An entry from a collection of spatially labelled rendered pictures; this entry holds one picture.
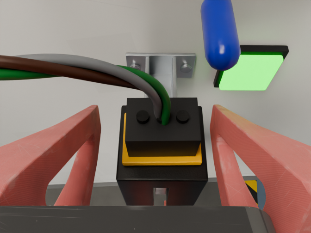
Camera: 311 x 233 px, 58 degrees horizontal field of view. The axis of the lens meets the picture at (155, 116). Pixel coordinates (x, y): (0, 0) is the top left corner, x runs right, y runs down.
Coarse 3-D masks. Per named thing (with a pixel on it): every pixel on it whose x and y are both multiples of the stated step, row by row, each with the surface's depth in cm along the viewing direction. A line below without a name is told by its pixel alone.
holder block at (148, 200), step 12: (120, 120) 14; (120, 132) 14; (120, 144) 13; (204, 144) 13; (120, 156) 13; (204, 156) 13; (120, 168) 13; (132, 168) 13; (144, 168) 13; (156, 168) 13; (168, 168) 13; (180, 168) 13; (192, 168) 13; (204, 168) 13; (120, 180) 13; (132, 180) 13; (144, 180) 13; (156, 180) 13; (168, 180) 13; (180, 180) 13; (192, 180) 13; (204, 180) 13; (132, 192) 14; (144, 192) 14; (168, 192) 15; (180, 192) 14; (192, 192) 14; (132, 204) 17; (144, 204) 17; (168, 204) 17; (180, 204) 17; (192, 204) 17
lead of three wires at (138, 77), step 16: (0, 64) 7; (16, 64) 7; (32, 64) 7; (48, 64) 7; (64, 64) 7; (80, 64) 7; (96, 64) 8; (112, 64) 8; (96, 80) 8; (112, 80) 8; (128, 80) 8; (144, 80) 9; (160, 96) 10; (160, 112) 11
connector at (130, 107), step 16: (128, 112) 12; (144, 112) 11; (176, 112) 12; (192, 112) 12; (128, 128) 11; (144, 128) 11; (160, 128) 11; (176, 128) 11; (192, 128) 11; (128, 144) 11; (144, 144) 11; (160, 144) 11; (176, 144) 11; (192, 144) 11
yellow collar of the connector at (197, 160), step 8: (200, 144) 13; (200, 152) 13; (128, 160) 13; (136, 160) 13; (144, 160) 13; (152, 160) 13; (160, 160) 13; (168, 160) 13; (176, 160) 13; (184, 160) 13; (192, 160) 13; (200, 160) 13
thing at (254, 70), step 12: (252, 48) 18; (264, 48) 18; (276, 48) 18; (240, 60) 18; (252, 60) 18; (264, 60) 18; (276, 60) 18; (228, 72) 19; (240, 72) 19; (252, 72) 18; (264, 72) 18; (276, 72) 19; (216, 84) 20; (228, 84) 20; (240, 84) 20; (252, 84) 20; (264, 84) 20
